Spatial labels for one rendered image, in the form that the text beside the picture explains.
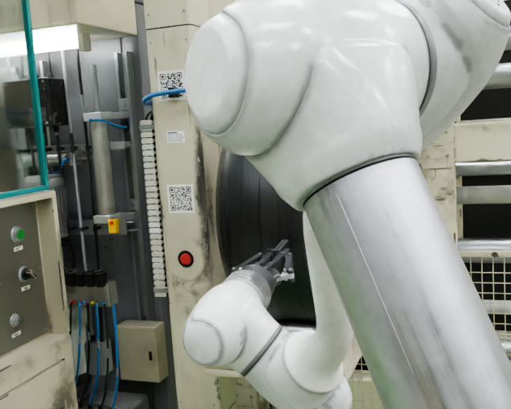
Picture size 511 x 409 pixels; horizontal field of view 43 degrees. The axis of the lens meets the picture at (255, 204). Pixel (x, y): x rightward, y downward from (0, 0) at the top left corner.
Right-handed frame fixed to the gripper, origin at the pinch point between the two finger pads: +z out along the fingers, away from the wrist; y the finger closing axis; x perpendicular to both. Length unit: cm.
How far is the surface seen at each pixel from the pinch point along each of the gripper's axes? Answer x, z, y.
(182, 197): -5.6, 24.6, 33.7
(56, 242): 0, 6, 61
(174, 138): -20.8, 26.7, 34.6
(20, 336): 19, -8, 66
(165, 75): -37, 29, 36
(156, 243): 6.9, 23.9, 43.3
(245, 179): -14.0, 7.0, 8.9
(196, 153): -16.6, 26.2, 28.8
